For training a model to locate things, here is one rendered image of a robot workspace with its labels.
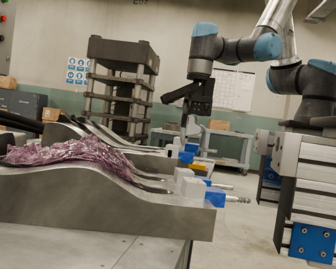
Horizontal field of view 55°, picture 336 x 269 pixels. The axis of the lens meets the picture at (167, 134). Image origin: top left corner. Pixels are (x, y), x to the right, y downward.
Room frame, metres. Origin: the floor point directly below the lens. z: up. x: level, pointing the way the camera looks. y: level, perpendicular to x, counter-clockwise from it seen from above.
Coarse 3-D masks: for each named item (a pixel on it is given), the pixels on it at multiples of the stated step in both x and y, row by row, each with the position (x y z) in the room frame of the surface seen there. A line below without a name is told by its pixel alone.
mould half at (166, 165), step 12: (48, 132) 0.87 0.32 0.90; (60, 132) 0.87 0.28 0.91; (72, 132) 0.86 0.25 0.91; (84, 132) 0.90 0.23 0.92; (96, 132) 0.97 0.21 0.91; (108, 132) 1.06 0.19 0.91; (48, 144) 0.87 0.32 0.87; (132, 144) 1.09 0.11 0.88; (132, 156) 0.83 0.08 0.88; (144, 156) 0.82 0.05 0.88; (156, 156) 0.82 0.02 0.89; (144, 168) 0.82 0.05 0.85; (156, 168) 0.82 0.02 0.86; (168, 168) 0.81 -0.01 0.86
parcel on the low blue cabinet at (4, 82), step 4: (0, 76) 7.33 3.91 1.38; (4, 76) 7.33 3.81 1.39; (8, 76) 7.32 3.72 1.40; (0, 80) 7.31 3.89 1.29; (4, 80) 7.31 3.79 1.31; (8, 80) 7.31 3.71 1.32; (12, 80) 7.40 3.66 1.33; (16, 80) 7.55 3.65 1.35; (0, 84) 7.31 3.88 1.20; (4, 84) 7.30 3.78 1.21; (8, 84) 7.31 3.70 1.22; (12, 84) 7.42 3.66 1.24; (16, 84) 7.57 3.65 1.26; (4, 88) 7.32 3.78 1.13; (8, 88) 7.31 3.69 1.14; (12, 88) 7.45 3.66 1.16; (16, 88) 7.60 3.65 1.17
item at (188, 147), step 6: (174, 138) 0.96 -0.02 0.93; (186, 138) 0.98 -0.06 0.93; (174, 144) 0.96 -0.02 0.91; (180, 144) 0.96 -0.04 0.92; (186, 144) 0.96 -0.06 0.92; (192, 144) 0.96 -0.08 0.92; (198, 144) 0.98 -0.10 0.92; (186, 150) 0.96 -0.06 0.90; (192, 150) 0.96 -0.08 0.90; (198, 150) 0.97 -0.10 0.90; (204, 150) 0.97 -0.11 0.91; (210, 150) 0.96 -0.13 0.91; (216, 150) 0.96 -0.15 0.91
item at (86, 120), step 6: (60, 114) 0.92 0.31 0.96; (60, 120) 0.92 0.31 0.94; (66, 120) 0.91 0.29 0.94; (72, 120) 0.95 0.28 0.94; (78, 120) 1.01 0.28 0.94; (84, 120) 1.02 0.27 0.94; (78, 126) 0.91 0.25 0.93; (84, 126) 0.95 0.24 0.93; (96, 126) 1.05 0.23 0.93; (90, 132) 0.94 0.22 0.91; (102, 132) 1.01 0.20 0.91; (114, 138) 1.04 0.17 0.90; (108, 144) 0.93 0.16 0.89; (120, 144) 1.00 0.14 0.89; (126, 150) 0.88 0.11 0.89; (132, 150) 0.92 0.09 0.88; (138, 150) 0.91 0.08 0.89
